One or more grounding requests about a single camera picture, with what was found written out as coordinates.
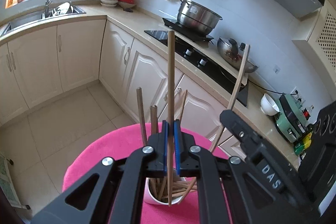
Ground black gas cooktop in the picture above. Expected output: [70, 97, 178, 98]
[144, 30, 248, 107]

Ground cream lower cabinets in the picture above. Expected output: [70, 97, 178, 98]
[1, 19, 230, 139]

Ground steel stock pot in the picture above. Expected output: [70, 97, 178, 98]
[177, 0, 223, 36]

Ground pink round table cloth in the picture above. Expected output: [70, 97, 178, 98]
[62, 122, 234, 224]

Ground pink white utensil cup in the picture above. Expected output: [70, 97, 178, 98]
[143, 177, 190, 205]

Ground white bowl on counter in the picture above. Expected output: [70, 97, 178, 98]
[260, 93, 280, 116]

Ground steel wok with lid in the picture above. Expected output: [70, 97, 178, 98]
[217, 38, 245, 69]

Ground white green storage rack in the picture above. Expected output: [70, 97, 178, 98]
[0, 153, 31, 210]

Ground steel kitchen sink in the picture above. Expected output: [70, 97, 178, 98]
[1, 2, 85, 36]

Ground wooden chopstick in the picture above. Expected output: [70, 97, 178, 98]
[178, 44, 250, 205]
[167, 31, 175, 207]

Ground green kitchen appliance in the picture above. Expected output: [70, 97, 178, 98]
[274, 94, 313, 143]

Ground black induction cooker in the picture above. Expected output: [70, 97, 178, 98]
[162, 18, 213, 42]

